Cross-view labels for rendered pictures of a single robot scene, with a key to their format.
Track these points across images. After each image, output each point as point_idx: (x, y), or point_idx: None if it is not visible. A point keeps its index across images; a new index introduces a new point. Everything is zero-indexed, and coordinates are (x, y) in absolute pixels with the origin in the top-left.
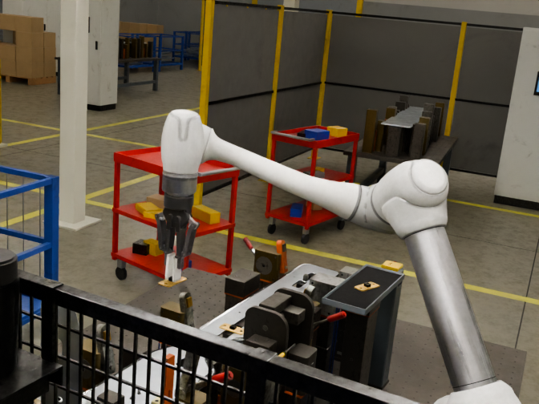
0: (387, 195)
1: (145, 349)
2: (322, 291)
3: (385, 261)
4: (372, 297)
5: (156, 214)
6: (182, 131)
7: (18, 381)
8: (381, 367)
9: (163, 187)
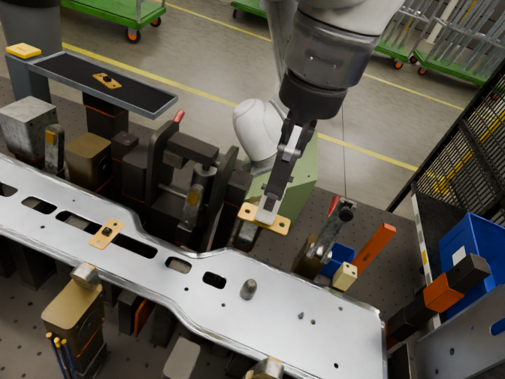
0: None
1: (182, 341)
2: (43, 125)
3: (11, 50)
4: (139, 85)
5: (300, 151)
6: None
7: None
8: None
9: (356, 78)
